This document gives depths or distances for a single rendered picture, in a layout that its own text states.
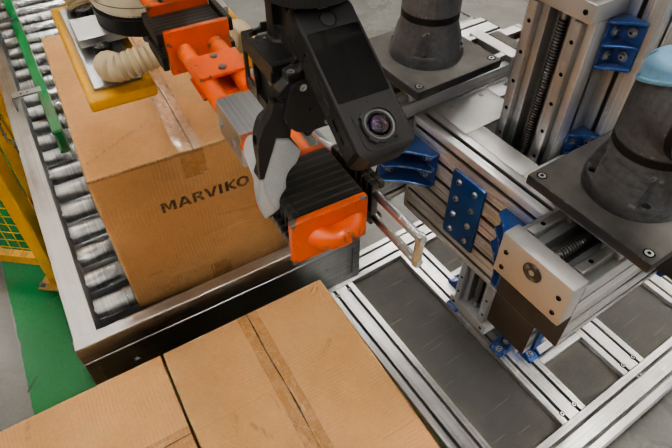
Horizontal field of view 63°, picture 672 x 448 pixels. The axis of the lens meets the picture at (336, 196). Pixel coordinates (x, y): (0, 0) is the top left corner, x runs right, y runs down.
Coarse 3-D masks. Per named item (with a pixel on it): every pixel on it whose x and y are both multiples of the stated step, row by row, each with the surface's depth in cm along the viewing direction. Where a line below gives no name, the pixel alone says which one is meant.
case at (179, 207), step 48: (48, 48) 134; (192, 96) 119; (96, 144) 107; (144, 144) 107; (192, 144) 107; (96, 192) 102; (144, 192) 107; (192, 192) 113; (240, 192) 120; (144, 240) 115; (192, 240) 122; (240, 240) 129; (144, 288) 124
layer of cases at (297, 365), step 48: (240, 336) 123; (288, 336) 123; (336, 336) 123; (144, 384) 115; (192, 384) 115; (240, 384) 115; (288, 384) 115; (336, 384) 115; (384, 384) 115; (0, 432) 108; (48, 432) 108; (96, 432) 108; (144, 432) 108; (192, 432) 117; (240, 432) 108; (288, 432) 108; (336, 432) 108; (384, 432) 108
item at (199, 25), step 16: (176, 0) 72; (192, 0) 73; (208, 0) 74; (144, 16) 70; (160, 16) 72; (176, 16) 72; (192, 16) 72; (208, 16) 72; (224, 16) 70; (160, 32) 67; (176, 32) 67; (192, 32) 68; (208, 32) 69; (224, 32) 70; (160, 48) 71; (176, 48) 68; (208, 48) 70; (160, 64) 71; (176, 64) 69
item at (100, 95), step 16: (64, 16) 97; (80, 16) 94; (64, 32) 94; (80, 48) 90; (96, 48) 85; (112, 48) 86; (80, 64) 87; (80, 80) 84; (96, 80) 83; (144, 80) 84; (96, 96) 81; (112, 96) 81; (128, 96) 82; (144, 96) 83
